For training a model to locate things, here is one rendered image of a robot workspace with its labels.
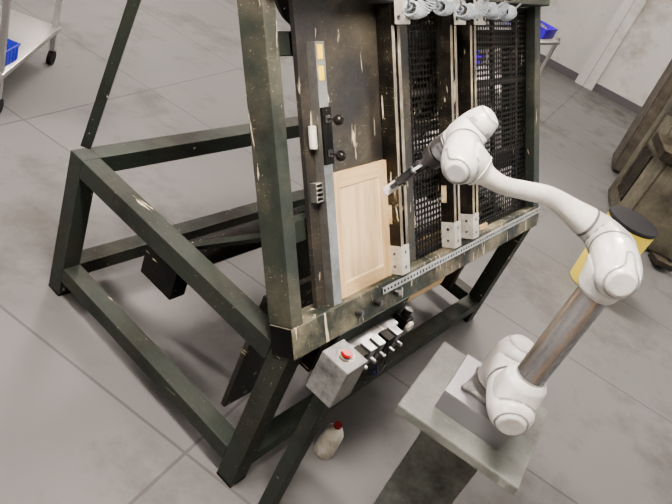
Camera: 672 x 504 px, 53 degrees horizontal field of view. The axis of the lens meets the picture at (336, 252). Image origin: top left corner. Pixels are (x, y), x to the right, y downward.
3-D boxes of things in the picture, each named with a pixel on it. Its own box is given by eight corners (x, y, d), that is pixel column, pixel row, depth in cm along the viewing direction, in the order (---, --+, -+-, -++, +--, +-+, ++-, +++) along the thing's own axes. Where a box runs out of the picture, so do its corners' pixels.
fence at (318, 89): (325, 304, 256) (334, 306, 253) (305, 42, 231) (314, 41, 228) (334, 300, 259) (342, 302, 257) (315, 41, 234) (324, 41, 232)
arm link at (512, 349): (515, 376, 260) (544, 336, 248) (516, 409, 245) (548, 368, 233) (476, 359, 260) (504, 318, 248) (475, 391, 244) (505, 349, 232)
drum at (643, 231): (612, 284, 560) (659, 224, 526) (609, 306, 527) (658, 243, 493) (569, 259, 567) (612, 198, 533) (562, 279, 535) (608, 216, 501)
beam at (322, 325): (271, 355, 244) (294, 361, 237) (268, 324, 240) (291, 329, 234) (521, 222, 409) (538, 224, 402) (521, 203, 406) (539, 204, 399)
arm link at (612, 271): (518, 407, 244) (521, 452, 225) (477, 389, 243) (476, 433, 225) (648, 241, 203) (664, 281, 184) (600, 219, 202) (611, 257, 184)
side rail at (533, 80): (515, 205, 400) (533, 207, 393) (515, 8, 371) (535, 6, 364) (521, 203, 406) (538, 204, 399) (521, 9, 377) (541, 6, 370)
